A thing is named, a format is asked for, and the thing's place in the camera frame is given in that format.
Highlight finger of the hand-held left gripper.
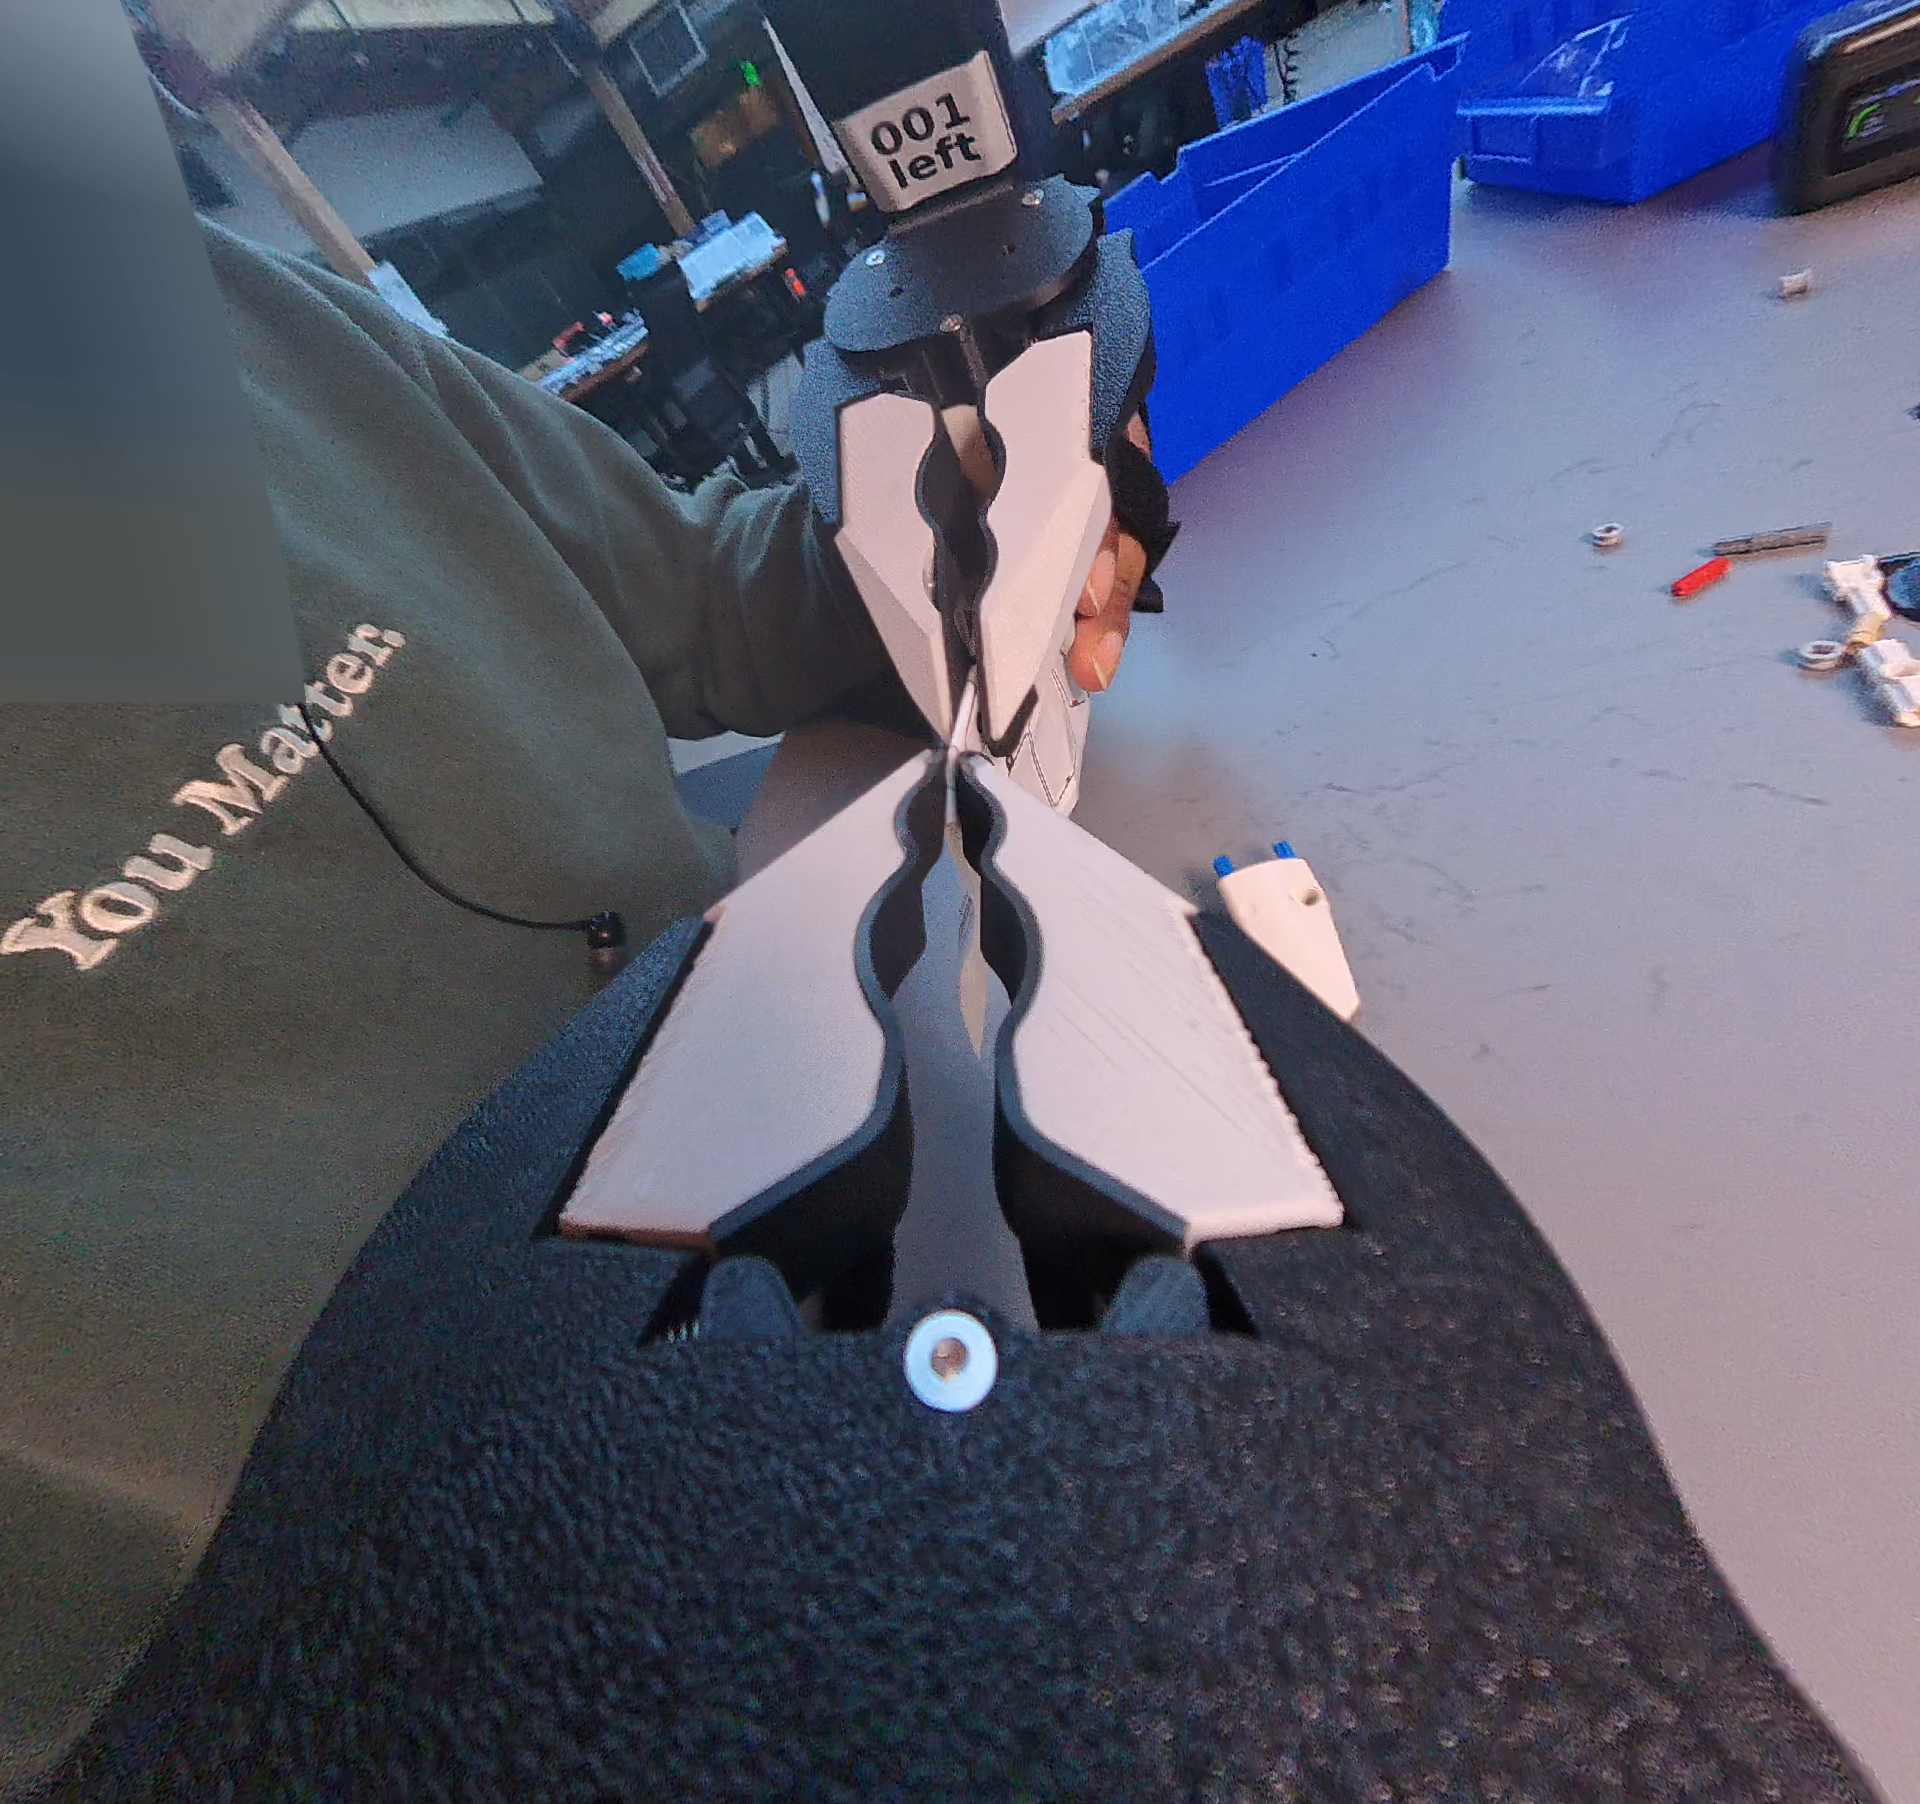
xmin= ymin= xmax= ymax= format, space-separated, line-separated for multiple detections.
xmin=831 ymin=391 xmax=964 ymax=751
xmin=973 ymin=329 xmax=1112 ymax=756

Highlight background desk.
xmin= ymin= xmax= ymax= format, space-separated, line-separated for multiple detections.
xmin=1039 ymin=0 xmax=1345 ymax=127

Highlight black drawstring cord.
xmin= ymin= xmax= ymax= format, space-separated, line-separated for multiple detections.
xmin=299 ymin=701 xmax=631 ymax=977

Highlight blue plastic storage bin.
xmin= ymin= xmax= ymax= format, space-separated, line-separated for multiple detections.
xmin=1453 ymin=0 xmax=1920 ymax=209

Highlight scattered small lego pieces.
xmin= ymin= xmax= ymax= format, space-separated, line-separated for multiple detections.
xmin=1587 ymin=267 xmax=1920 ymax=729

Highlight clear plastic bag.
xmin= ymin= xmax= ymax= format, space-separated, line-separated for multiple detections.
xmin=1521 ymin=19 xmax=1636 ymax=114

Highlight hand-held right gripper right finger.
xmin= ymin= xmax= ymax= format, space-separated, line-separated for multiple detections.
xmin=960 ymin=754 xmax=1349 ymax=1323

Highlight black battery pack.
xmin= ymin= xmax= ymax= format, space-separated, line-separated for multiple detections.
xmin=1775 ymin=0 xmax=1920 ymax=216

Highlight white lego panel piece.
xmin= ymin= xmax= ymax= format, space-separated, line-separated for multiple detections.
xmin=1211 ymin=850 xmax=1362 ymax=1022

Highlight person's left hand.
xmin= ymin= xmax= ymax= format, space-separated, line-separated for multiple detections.
xmin=1066 ymin=513 xmax=1138 ymax=690

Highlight long blue plastic bin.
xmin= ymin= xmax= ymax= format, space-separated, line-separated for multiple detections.
xmin=1100 ymin=33 xmax=1466 ymax=486

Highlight person's left forearm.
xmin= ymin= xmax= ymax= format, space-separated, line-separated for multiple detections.
xmin=495 ymin=334 xmax=901 ymax=744

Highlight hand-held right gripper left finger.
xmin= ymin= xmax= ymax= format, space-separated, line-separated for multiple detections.
xmin=557 ymin=754 xmax=950 ymax=1299

